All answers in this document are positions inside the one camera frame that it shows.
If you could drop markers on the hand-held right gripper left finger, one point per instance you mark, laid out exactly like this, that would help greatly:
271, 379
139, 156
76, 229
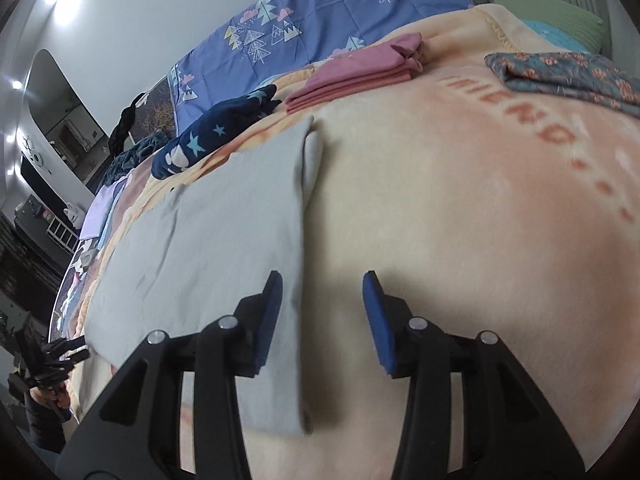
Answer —
267, 320

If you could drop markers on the green pillow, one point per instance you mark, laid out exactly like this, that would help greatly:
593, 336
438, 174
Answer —
550, 17

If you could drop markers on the white cat figurine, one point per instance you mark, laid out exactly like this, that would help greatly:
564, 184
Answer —
75, 215

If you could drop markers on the dark teal fuzzy blanket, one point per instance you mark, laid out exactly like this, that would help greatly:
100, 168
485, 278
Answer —
132, 157

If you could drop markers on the dark gold tree print headboard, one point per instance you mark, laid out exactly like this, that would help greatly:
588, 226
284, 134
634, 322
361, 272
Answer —
157, 107

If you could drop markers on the black cloth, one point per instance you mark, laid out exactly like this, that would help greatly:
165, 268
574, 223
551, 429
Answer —
125, 127

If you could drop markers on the cartoon print bed sheet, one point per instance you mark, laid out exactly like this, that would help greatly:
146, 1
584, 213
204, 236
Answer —
72, 290

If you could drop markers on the light purple cloth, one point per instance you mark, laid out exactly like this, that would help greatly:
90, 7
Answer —
100, 210

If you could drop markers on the grey long-sleeved shirt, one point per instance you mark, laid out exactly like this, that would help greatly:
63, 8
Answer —
225, 235

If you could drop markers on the small grey cloth item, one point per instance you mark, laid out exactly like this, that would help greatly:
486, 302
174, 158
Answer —
86, 260

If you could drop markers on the yellow patterned bed blanket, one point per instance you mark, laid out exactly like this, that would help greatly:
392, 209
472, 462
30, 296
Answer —
450, 210

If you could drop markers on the person's left forearm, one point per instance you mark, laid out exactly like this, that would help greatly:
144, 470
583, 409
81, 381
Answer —
47, 430

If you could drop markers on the light blue sheet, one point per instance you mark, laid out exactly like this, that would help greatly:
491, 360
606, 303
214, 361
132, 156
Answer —
555, 35

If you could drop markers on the pink folded cloth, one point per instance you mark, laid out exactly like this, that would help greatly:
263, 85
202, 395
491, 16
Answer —
360, 70

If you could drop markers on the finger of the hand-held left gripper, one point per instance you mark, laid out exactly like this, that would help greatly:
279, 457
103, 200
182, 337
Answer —
70, 361
67, 346

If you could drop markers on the blue tree print quilt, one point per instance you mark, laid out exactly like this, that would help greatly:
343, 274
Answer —
320, 15

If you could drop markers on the navy star print fleece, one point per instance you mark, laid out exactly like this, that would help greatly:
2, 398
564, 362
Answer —
210, 135

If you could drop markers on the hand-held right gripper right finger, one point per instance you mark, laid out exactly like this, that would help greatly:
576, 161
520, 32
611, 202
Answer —
379, 325

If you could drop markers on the person's left hand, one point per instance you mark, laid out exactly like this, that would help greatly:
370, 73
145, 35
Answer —
50, 397

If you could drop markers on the floral print cloth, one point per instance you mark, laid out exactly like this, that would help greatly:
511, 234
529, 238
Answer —
565, 77

